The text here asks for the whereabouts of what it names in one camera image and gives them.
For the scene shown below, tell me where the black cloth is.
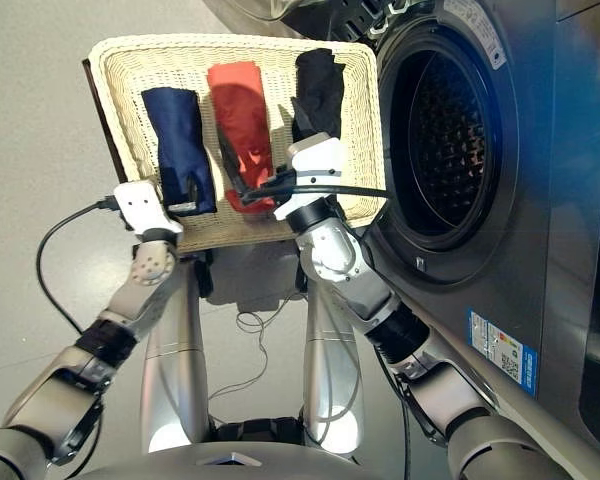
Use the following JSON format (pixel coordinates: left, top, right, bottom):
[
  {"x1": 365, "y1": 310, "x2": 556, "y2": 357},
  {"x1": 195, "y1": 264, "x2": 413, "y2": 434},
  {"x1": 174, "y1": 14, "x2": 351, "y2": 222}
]
[{"x1": 290, "y1": 48, "x2": 346, "y2": 146}]

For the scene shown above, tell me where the orange red cloth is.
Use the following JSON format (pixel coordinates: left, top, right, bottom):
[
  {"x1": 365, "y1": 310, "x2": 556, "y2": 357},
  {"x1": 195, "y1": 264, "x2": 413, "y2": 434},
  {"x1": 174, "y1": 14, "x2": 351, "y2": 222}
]
[{"x1": 207, "y1": 61, "x2": 277, "y2": 214}]

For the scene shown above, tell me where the navy blue cloth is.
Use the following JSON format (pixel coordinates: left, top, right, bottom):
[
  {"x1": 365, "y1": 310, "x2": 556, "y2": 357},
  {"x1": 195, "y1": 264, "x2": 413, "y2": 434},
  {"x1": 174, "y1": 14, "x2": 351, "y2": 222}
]
[{"x1": 140, "y1": 87, "x2": 218, "y2": 217}]

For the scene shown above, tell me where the pale woven basket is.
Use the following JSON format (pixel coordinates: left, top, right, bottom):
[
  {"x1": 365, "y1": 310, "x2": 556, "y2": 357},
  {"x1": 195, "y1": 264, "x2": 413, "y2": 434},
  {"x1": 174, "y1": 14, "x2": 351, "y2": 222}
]
[{"x1": 87, "y1": 33, "x2": 387, "y2": 251}]

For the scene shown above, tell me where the grey washing machine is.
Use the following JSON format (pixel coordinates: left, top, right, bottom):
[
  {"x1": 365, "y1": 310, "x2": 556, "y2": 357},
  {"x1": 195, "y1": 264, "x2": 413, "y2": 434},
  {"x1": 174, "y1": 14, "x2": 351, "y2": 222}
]
[{"x1": 279, "y1": 0, "x2": 600, "y2": 480}]

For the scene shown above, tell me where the perforated steel washer drum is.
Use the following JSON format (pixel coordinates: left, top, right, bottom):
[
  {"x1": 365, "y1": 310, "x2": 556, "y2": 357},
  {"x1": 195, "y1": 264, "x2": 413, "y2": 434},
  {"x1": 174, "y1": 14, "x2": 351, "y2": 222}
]
[{"x1": 409, "y1": 49, "x2": 496, "y2": 236}]

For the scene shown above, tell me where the white text label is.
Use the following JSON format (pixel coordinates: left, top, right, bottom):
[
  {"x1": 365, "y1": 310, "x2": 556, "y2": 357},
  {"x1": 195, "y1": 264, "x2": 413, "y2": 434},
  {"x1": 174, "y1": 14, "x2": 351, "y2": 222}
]
[{"x1": 442, "y1": 0, "x2": 507, "y2": 70}]

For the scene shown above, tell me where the black robot pelvis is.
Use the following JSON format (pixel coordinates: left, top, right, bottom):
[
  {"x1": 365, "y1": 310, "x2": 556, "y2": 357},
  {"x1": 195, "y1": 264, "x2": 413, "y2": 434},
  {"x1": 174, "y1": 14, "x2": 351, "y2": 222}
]
[{"x1": 209, "y1": 417, "x2": 306, "y2": 446}]

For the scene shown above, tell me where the silver robot torso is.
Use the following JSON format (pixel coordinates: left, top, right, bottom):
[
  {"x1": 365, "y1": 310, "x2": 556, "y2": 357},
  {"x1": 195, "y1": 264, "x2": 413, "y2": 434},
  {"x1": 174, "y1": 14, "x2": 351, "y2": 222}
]
[{"x1": 77, "y1": 439, "x2": 376, "y2": 480}]

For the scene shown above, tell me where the blue energy label sticker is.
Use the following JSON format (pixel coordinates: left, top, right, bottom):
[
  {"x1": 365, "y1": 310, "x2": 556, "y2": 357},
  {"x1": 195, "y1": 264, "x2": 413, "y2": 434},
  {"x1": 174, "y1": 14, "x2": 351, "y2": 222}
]
[{"x1": 465, "y1": 308, "x2": 539, "y2": 399}]

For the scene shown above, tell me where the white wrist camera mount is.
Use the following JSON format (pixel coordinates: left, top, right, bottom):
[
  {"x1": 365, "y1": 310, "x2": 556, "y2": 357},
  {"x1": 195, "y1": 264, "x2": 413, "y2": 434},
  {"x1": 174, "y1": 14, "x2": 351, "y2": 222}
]
[
  {"x1": 113, "y1": 182, "x2": 185, "y2": 236},
  {"x1": 273, "y1": 133, "x2": 345, "y2": 221}
]

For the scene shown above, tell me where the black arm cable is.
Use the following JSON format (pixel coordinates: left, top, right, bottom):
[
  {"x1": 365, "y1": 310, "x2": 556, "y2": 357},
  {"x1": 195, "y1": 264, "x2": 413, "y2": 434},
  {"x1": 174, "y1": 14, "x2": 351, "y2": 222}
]
[
  {"x1": 239, "y1": 169, "x2": 416, "y2": 480},
  {"x1": 35, "y1": 197, "x2": 119, "y2": 336}
]

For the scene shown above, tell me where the thin white floor cable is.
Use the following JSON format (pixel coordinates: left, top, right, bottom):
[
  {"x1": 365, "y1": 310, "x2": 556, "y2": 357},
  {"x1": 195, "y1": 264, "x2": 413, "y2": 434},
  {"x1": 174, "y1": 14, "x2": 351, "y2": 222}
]
[{"x1": 207, "y1": 294, "x2": 301, "y2": 401}]

